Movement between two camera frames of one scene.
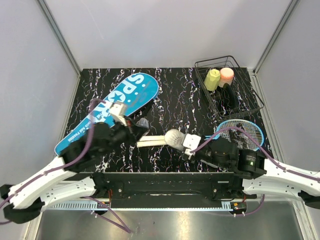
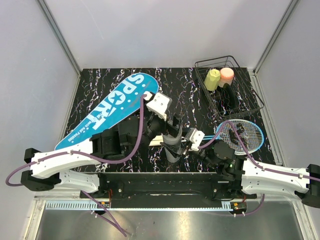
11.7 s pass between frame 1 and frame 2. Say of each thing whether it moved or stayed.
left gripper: moved
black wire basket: stayed
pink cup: stayed
